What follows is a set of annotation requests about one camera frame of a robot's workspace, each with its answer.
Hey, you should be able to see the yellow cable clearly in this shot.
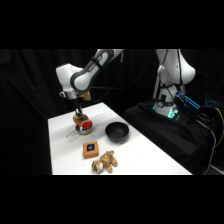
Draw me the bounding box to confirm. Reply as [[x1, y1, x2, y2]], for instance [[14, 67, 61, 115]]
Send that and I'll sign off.
[[215, 107, 224, 145]]

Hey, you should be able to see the wooden block with blue square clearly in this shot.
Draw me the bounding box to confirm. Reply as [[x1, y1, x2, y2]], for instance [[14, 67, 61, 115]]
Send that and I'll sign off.
[[82, 140, 101, 160]]

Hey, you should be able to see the tan wrist camera box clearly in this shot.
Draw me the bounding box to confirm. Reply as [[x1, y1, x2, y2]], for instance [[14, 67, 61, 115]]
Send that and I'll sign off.
[[79, 91, 92, 102]]

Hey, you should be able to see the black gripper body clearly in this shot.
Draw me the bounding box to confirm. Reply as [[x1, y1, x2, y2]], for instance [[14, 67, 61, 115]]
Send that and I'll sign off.
[[74, 97, 88, 112]]

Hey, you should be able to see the black draped robot stand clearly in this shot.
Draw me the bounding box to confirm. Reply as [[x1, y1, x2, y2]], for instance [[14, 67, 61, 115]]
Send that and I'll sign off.
[[123, 98, 224, 176]]

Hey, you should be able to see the striped tiger plush toy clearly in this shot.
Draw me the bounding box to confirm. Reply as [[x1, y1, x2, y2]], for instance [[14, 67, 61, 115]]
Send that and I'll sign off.
[[91, 150, 119, 175]]

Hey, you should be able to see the black curtain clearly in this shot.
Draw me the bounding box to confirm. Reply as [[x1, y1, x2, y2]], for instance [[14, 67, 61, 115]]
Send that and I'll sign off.
[[0, 49, 224, 176]]

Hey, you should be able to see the black bowl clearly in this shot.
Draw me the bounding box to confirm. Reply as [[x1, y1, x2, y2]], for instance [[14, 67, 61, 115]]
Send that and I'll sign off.
[[104, 121, 130, 141]]

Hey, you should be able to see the small silver metal pot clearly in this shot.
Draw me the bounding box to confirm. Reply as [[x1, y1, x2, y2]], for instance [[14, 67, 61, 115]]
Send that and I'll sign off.
[[66, 123, 93, 140]]

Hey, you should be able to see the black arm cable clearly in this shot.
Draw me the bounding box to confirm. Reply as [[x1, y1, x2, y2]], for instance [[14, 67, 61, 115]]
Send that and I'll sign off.
[[89, 49, 158, 104]]

